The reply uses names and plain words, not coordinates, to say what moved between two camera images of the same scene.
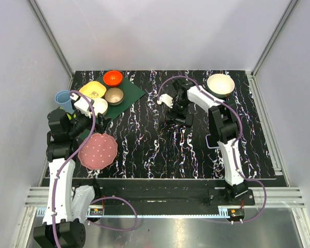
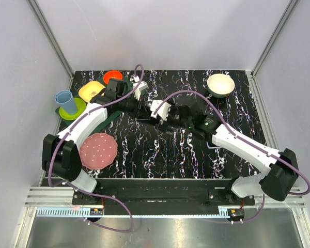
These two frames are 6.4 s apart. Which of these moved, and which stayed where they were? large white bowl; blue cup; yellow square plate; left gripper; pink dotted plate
Moved: left gripper
Stayed: pink dotted plate; large white bowl; blue cup; yellow square plate
